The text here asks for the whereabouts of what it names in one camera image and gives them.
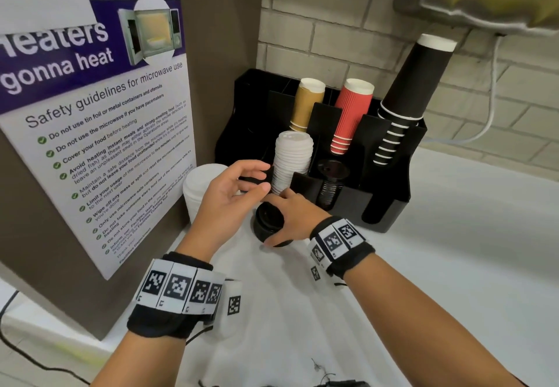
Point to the right marker wristband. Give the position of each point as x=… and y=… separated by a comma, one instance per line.
x=336, y=242

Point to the person's left forearm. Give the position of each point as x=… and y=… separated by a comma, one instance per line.
x=139, y=365

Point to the stack of white lids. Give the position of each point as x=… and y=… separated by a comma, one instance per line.
x=194, y=186
x=292, y=151

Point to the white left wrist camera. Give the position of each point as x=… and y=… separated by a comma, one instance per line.
x=233, y=304

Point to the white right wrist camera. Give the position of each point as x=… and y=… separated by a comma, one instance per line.
x=315, y=274

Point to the stack of red paper cups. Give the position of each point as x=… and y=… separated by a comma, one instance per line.
x=353, y=111

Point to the black chest camera mount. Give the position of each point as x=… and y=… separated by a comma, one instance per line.
x=349, y=384

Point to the person's right forearm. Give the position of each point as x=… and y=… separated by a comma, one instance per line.
x=415, y=321

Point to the person's left hand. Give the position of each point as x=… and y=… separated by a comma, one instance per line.
x=218, y=212

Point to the marker wristband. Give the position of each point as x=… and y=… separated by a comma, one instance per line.
x=174, y=288
x=336, y=242

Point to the short stack of black lids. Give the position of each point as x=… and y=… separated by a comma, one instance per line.
x=332, y=170

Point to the person's right hand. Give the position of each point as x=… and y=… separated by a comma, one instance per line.
x=301, y=221

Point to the left marker wristband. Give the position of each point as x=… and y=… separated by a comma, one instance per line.
x=174, y=288

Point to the stack of gold paper cups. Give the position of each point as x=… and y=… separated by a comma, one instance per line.
x=305, y=103

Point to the black cup and lid organizer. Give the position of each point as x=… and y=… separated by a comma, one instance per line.
x=244, y=107

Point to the microwave safety poster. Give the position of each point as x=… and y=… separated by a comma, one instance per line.
x=109, y=138

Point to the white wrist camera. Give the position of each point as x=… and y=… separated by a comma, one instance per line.
x=315, y=274
x=233, y=304

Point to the stack of black paper cups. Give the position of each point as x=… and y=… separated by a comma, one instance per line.
x=415, y=81

